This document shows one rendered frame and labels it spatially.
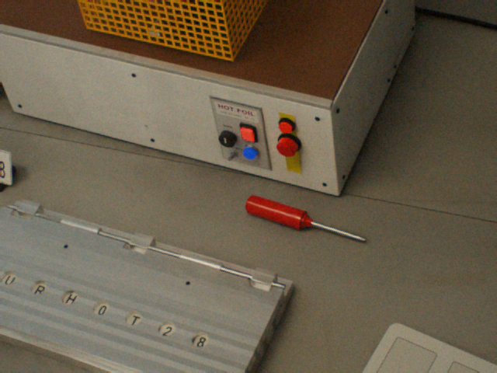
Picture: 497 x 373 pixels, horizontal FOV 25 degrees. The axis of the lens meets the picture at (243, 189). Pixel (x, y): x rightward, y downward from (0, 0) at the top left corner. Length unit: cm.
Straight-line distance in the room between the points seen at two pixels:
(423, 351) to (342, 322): 12
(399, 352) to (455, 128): 39
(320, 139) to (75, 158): 41
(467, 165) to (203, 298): 44
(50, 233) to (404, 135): 54
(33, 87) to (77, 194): 18
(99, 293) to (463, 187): 53
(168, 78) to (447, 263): 46
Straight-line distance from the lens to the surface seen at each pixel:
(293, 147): 152
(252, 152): 158
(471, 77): 176
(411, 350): 146
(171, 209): 163
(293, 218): 156
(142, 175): 168
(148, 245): 155
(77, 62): 163
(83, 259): 156
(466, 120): 170
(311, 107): 147
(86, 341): 149
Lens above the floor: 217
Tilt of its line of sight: 51 degrees down
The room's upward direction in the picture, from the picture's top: 11 degrees counter-clockwise
